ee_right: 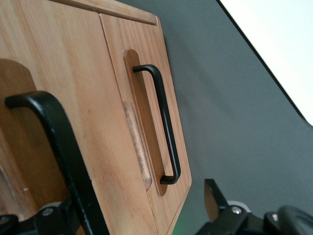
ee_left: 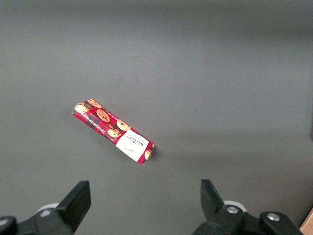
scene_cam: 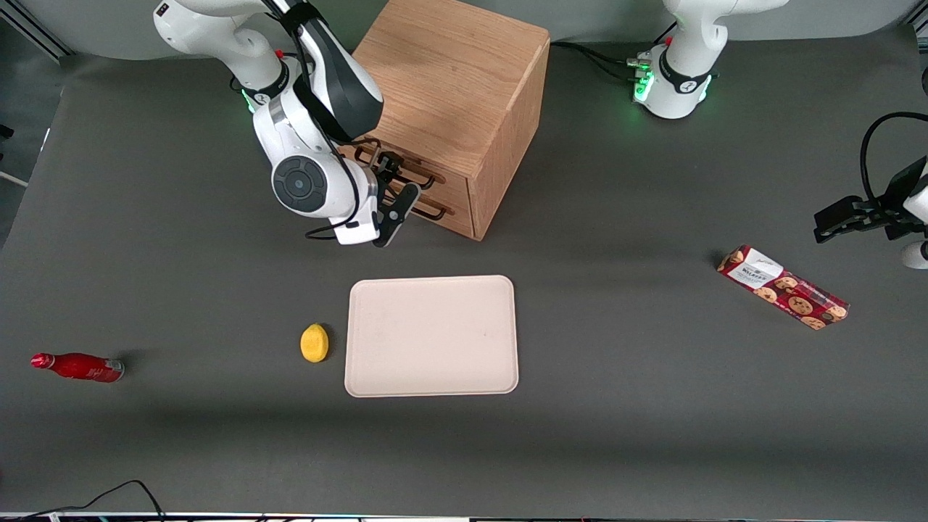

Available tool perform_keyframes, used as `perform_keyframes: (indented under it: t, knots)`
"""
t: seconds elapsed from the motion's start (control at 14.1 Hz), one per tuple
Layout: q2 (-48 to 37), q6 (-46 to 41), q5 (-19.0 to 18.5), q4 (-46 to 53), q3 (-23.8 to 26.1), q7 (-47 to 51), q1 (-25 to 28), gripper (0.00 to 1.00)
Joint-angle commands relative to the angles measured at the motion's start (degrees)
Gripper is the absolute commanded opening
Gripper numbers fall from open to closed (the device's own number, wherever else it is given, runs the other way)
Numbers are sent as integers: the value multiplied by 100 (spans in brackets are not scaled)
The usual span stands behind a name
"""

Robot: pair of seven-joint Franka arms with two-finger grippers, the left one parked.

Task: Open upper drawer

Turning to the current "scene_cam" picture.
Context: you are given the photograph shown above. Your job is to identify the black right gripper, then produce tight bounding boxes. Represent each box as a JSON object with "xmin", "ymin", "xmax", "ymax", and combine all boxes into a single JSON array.
[{"xmin": 360, "ymin": 152, "xmax": 402, "ymax": 218}]

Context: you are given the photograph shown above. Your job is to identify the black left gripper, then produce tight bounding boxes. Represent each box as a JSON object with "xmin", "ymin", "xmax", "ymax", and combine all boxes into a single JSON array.
[{"xmin": 813, "ymin": 156, "xmax": 928, "ymax": 244}]

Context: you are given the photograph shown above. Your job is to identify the black metal drawer handle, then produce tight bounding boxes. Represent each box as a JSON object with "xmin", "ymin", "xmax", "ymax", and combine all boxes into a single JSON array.
[
  {"xmin": 353, "ymin": 141, "xmax": 438, "ymax": 191},
  {"xmin": 384, "ymin": 185, "xmax": 448, "ymax": 221}
]

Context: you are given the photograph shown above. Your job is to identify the wooden drawer cabinet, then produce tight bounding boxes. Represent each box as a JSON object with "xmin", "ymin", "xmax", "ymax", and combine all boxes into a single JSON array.
[{"xmin": 341, "ymin": 0, "xmax": 550, "ymax": 241}]

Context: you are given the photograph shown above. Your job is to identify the red cookie box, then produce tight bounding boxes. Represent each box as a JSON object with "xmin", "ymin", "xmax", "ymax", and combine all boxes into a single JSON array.
[{"xmin": 717, "ymin": 245, "xmax": 850, "ymax": 331}]

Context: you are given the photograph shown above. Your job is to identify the beige plastic tray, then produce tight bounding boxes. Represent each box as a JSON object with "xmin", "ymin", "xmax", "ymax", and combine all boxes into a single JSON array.
[{"xmin": 344, "ymin": 275, "xmax": 520, "ymax": 398}]

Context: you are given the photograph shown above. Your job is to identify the yellow lemon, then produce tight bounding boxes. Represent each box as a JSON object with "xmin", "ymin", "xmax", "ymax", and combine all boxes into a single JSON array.
[{"xmin": 300, "ymin": 323, "xmax": 330, "ymax": 363}]

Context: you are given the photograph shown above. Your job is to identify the red bottle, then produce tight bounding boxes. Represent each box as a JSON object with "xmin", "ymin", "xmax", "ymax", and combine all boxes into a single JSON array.
[{"xmin": 30, "ymin": 352, "xmax": 125, "ymax": 384}]

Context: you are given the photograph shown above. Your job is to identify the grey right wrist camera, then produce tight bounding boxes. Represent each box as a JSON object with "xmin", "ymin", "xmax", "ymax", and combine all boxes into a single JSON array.
[{"xmin": 373, "ymin": 183, "xmax": 422, "ymax": 248}]

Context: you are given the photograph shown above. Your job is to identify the black looped gripper cable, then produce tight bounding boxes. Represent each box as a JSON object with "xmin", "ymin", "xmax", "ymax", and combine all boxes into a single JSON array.
[{"xmin": 860, "ymin": 112, "xmax": 928, "ymax": 207}]

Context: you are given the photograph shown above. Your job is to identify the black left arm base cables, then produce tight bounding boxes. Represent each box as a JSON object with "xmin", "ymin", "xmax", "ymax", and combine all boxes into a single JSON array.
[{"xmin": 550, "ymin": 22, "xmax": 679, "ymax": 82}]

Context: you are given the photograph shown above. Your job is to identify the aluminium frame rail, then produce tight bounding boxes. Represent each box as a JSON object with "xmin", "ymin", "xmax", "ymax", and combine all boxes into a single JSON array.
[{"xmin": 0, "ymin": 0, "xmax": 75, "ymax": 59}]

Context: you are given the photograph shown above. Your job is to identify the black cable at table edge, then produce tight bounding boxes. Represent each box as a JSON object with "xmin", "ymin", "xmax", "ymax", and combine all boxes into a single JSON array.
[{"xmin": 0, "ymin": 480, "xmax": 166, "ymax": 521}]

